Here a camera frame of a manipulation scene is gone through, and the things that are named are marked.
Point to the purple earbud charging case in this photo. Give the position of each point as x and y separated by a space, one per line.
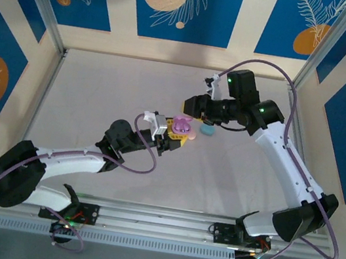
182 128

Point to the teal earbud charging case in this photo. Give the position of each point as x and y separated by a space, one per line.
207 130

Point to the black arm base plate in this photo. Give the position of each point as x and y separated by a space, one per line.
92 212
225 234

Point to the aluminium table side rail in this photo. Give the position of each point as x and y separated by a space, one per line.
41 97
302 141

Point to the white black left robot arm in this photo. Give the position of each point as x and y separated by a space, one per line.
71 160

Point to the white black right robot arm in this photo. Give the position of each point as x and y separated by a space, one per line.
280 161

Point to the pink earbud charging case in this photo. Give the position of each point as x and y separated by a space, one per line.
192 135

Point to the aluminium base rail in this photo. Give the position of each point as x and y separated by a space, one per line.
158 220

